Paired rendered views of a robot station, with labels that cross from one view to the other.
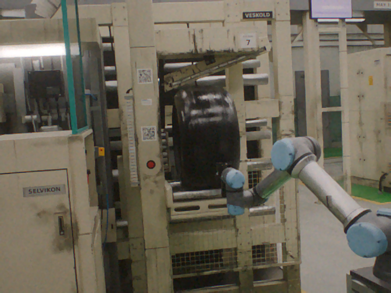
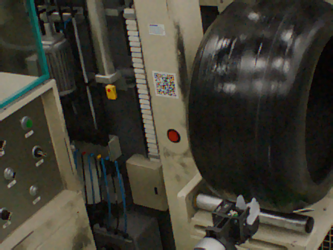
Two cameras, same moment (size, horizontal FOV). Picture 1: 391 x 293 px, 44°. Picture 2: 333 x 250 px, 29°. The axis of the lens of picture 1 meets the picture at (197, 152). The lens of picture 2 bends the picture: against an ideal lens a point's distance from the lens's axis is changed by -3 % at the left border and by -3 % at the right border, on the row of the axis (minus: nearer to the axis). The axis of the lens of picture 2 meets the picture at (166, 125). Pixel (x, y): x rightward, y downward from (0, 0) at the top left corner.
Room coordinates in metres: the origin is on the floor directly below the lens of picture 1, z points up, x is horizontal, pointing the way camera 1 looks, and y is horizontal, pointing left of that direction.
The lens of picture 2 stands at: (1.32, -0.90, 1.93)
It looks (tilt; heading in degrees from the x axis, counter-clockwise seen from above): 27 degrees down; 45
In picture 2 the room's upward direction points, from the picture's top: 9 degrees counter-clockwise
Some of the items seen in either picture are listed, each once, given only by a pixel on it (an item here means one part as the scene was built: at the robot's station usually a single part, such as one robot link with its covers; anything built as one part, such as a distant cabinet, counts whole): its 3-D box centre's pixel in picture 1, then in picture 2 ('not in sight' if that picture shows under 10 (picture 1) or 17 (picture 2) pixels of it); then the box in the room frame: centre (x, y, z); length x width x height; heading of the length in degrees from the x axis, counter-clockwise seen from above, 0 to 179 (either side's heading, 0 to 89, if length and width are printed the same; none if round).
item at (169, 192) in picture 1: (166, 191); (218, 173); (2.57, 0.18, 0.90); 0.40 x 0.03 x 0.10; 9
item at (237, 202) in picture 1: (238, 200); not in sight; (2.08, -0.16, 0.92); 0.11 x 0.08 x 0.11; 129
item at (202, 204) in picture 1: (204, 205); (251, 231); (2.45, -0.02, 0.84); 0.36 x 0.09 x 0.06; 99
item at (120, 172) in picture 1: (126, 215); not in sight; (3.35, 0.53, 0.61); 0.33 x 0.06 x 0.86; 9
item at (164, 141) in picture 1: (152, 157); not in sight; (2.93, 0.28, 1.05); 0.20 x 0.15 x 0.30; 99
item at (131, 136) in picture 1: (132, 140); (148, 85); (2.49, 0.33, 1.19); 0.05 x 0.04 x 0.48; 9
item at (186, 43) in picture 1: (204, 43); not in sight; (2.90, -0.08, 1.71); 0.61 x 0.25 x 0.15; 99
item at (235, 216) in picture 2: (226, 172); (226, 231); (2.22, -0.13, 1.03); 0.12 x 0.08 x 0.09; 9
